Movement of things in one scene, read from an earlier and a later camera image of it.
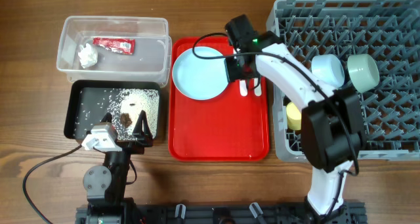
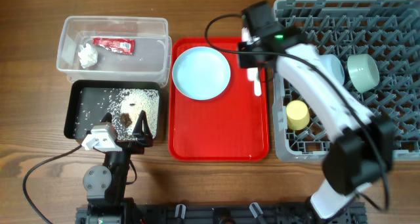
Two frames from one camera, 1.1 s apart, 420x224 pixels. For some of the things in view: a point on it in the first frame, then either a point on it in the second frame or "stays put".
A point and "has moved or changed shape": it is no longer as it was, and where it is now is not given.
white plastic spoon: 258,90 stays put
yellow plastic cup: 293,117 stays put
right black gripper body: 235,75 → 243,62
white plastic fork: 243,89 has moved or changed shape
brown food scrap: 125,119 stays put
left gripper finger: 142,129 stays put
